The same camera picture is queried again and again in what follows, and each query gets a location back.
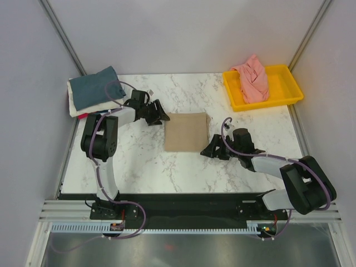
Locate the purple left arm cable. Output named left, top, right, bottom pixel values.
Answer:
left=90, top=81, right=133, bottom=206

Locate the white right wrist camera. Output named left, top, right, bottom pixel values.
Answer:
left=224, top=123, right=235, bottom=141

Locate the yellow plastic bin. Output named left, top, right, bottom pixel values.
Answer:
left=222, top=65, right=304, bottom=112

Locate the folded blue-grey t shirt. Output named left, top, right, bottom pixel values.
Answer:
left=69, top=66, right=126, bottom=111

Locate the corner aluminium post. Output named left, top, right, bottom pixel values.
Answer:
left=288, top=0, right=334, bottom=72
left=38, top=0, right=87, bottom=76

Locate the pink t shirt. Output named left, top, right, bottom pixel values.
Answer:
left=230, top=55, right=270, bottom=104

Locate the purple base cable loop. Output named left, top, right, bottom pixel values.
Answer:
left=101, top=201, right=149, bottom=240

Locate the left corner aluminium post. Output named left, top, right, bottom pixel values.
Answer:
left=38, top=0, right=87, bottom=76

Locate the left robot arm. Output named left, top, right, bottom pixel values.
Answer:
left=81, top=90, right=170, bottom=219

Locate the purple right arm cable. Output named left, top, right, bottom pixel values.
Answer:
left=220, top=117, right=333, bottom=212

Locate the folded cream t shirt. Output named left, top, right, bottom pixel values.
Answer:
left=67, top=81, right=118, bottom=117

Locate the folded red t shirt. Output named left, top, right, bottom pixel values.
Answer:
left=77, top=112, right=103, bottom=120

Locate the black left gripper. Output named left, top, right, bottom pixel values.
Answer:
left=140, top=100, right=170, bottom=127

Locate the aluminium frame rail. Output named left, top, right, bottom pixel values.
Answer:
left=38, top=197, right=343, bottom=223

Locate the right corner aluminium post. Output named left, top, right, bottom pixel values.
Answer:
left=288, top=0, right=334, bottom=72

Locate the white slotted cable duct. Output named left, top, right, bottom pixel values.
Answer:
left=50, top=220, right=266, bottom=235

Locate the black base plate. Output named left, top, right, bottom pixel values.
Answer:
left=90, top=191, right=291, bottom=231

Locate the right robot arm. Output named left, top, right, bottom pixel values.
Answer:
left=200, top=128, right=337, bottom=219

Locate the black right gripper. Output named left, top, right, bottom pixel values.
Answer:
left=200, top=134, right=241, bottom=161

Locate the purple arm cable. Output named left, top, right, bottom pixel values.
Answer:
left=220, top=117, right=333, bottom=212
left=90, top=81, right=133, bottom=206

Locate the beige t shirt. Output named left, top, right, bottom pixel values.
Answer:
left=164, top=112, right=210, bottom=152

